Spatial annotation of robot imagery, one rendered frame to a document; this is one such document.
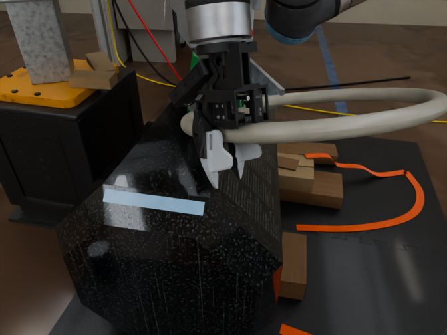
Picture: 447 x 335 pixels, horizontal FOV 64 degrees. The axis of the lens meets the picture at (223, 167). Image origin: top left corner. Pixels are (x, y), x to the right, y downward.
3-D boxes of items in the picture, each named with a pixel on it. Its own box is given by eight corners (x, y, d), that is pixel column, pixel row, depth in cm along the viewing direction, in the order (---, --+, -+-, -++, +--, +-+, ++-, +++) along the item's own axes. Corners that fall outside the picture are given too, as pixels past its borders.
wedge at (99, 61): (87, 62, 195) (84, 54, 192) (105, 59, 199) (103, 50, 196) (97, 74, 181) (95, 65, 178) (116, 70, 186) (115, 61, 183)
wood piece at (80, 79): (70, 87, 168) (67, 78, 165) (78, 79, 176) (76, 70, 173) (111, 89, 166) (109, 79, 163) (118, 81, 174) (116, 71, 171)
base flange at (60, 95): (-21, 98, 168) (-25, 89, 165) (44, 62, 206) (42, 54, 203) (72, 110, 159) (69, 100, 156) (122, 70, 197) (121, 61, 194)
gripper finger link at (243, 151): (260, 183, 56) (248, 129, 52) (233, 178, 60) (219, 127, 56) (272, 174, 58) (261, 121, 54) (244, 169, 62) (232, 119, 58)
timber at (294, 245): (302, 300, 163) (306, 284, 156) (276, 296, 165) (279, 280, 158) (303, 250, 187) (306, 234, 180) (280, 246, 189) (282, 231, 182)
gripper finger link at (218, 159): (225, 196, 50) (227, 130, 49) (197, 189, 54) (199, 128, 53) (239, 193, 53) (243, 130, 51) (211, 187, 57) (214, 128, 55)
